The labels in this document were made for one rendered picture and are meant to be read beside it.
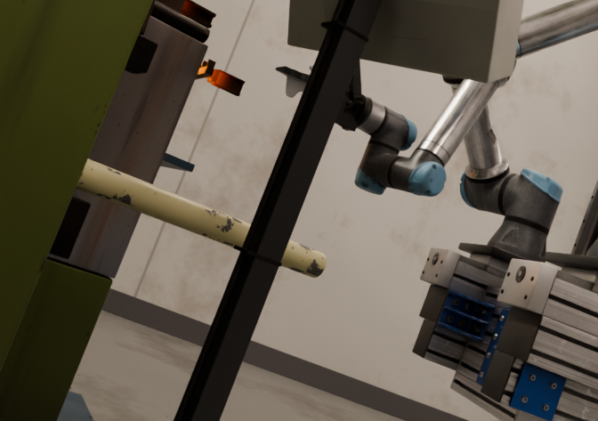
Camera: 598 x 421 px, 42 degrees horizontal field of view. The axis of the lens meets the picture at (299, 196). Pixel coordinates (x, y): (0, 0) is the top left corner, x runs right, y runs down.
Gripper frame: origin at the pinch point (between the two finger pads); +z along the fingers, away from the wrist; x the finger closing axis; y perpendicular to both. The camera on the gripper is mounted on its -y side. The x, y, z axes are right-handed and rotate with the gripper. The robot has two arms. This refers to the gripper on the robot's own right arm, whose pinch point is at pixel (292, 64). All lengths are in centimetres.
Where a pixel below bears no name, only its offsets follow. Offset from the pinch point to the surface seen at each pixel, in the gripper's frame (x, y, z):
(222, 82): 54, 0, -9
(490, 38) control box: -71, 3, 10
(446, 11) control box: -65, 1, 14
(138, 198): -39, 39, 35
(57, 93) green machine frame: -44, 30, 52
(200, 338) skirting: 229, 96, -123
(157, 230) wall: 247, 51, -84
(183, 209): -39, 38, 27
